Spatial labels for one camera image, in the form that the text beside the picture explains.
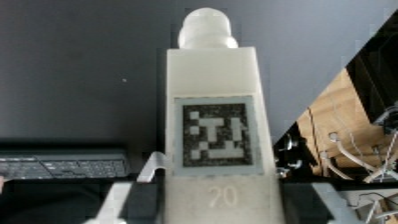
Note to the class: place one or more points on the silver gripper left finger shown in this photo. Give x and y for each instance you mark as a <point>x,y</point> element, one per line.
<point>134,202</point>

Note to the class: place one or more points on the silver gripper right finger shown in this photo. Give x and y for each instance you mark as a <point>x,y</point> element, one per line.
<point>343,215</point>

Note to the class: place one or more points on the white leg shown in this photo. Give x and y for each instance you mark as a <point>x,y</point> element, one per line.
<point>221,179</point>

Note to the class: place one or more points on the black keyboard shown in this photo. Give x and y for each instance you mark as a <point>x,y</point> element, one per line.
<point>36,164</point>

